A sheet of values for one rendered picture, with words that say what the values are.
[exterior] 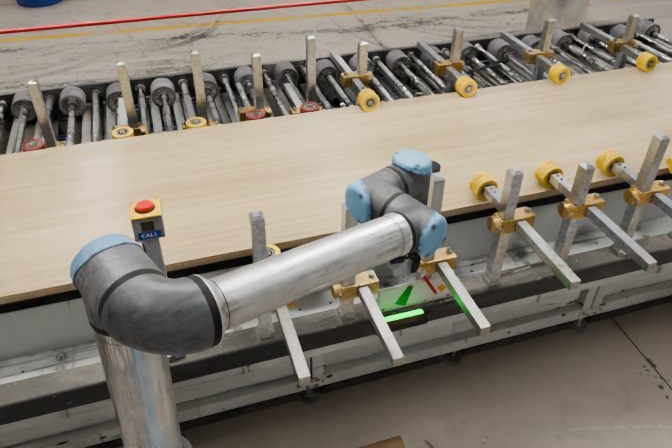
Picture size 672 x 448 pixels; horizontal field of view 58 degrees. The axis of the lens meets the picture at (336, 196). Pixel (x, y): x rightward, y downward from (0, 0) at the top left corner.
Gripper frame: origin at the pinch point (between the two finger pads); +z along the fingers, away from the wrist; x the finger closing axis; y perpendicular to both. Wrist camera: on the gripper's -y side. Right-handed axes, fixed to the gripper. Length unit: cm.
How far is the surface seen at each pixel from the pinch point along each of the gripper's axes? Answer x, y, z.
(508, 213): -14.3, -39.0, -0.4
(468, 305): 4.3, -17.4, 12.9
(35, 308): -39, 97, 19
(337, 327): -13.3, 14.6, 29.2
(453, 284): -4.4, -17.3, 12.9
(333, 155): -75, -5, 9
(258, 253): -15.9, 36.0, -4.0
